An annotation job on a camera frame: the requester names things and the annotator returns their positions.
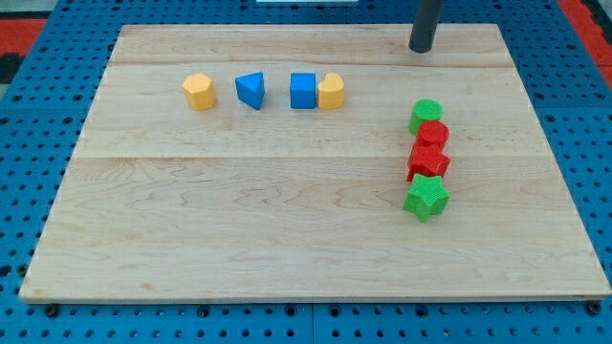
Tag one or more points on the red star block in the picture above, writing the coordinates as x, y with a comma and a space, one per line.
427, 160

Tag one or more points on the green star block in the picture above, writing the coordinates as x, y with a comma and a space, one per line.
426, 197

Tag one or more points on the light wooden board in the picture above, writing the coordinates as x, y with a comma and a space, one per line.
163, 204

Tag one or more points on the yellow heart block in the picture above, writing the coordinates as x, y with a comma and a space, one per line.
330, 92

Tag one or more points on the blue cube block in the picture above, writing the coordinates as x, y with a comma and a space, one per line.
303, 91

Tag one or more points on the blue triangle block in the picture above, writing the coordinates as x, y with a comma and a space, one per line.
250, 89

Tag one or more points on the red cylinder block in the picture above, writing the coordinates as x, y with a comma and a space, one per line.
432, 132

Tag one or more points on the green cylinder block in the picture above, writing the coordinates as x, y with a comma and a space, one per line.
423, 110

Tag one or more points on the yellow hexagon block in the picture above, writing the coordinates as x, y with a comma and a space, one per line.
199, 92

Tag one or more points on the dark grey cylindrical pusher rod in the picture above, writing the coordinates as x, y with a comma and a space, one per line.
425, 25

